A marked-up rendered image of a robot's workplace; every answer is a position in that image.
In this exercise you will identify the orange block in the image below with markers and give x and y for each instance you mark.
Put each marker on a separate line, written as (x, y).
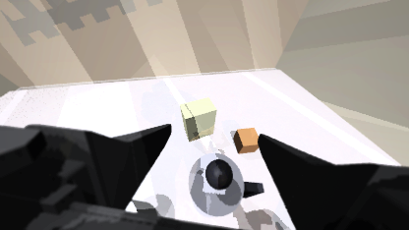
(246, 140)

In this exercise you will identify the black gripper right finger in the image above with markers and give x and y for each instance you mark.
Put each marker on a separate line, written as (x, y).
(319, 194)

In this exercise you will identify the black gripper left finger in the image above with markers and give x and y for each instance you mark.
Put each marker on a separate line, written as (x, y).
(117, 166)

